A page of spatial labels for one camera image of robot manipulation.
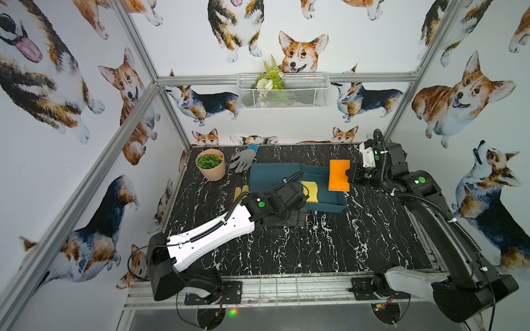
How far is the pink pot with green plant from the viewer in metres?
0.99

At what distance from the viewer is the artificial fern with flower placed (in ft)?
2.73

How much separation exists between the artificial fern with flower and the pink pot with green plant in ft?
1.16
